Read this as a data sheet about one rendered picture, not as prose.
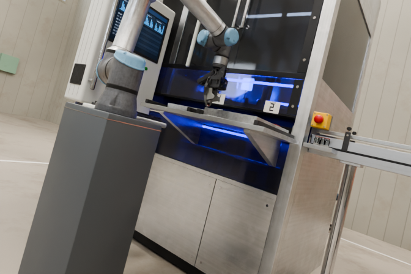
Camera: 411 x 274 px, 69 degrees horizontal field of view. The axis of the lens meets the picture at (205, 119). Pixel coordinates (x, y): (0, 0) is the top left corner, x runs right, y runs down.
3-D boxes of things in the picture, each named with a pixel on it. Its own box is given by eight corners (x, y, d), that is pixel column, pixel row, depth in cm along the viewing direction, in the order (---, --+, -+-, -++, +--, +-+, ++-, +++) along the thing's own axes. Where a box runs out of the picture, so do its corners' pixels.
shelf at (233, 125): (196, 122, 189) (197, 119, 189) (303, 147, 147) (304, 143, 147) (139, 105, 151) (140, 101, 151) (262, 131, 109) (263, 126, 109)
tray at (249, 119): (240, 128, 157) (242, 121, 157) (287, 137, 141) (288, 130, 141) (202, 114, 130) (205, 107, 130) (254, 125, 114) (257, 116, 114)
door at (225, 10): (175, 64, 201) (197, -18, 204) (233, 68, 173) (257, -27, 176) (175, 63, 201) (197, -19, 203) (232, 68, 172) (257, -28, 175)
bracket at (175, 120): (193, 143, 177) (199, 122, 178) (197, 144, 175) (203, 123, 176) (153, 135, 150) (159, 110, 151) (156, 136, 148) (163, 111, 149)
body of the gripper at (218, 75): (217, 88, 145) (223, 64, 145) (203, 86, 150) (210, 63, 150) (225, 92, 151) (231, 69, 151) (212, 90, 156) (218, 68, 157)
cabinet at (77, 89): (130, 115, 208) (159, 9, 212) (148, 120, 196) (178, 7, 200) (61, 97, 168) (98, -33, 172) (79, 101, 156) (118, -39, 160)
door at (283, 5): (233, 68, 173) (258, -27, 175) (306, 74, 147) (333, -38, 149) (233, 68, 172) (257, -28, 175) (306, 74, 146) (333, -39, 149)
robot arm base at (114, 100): (111, 113, 98) (119, 84, 98) (85, 106, 106) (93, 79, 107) (144, 121, 110) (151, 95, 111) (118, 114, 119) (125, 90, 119)
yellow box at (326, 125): (314, 128, 144) (317, 114, 145) (329, 131, 140) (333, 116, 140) (309, 125, 138) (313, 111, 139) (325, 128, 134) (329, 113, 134)
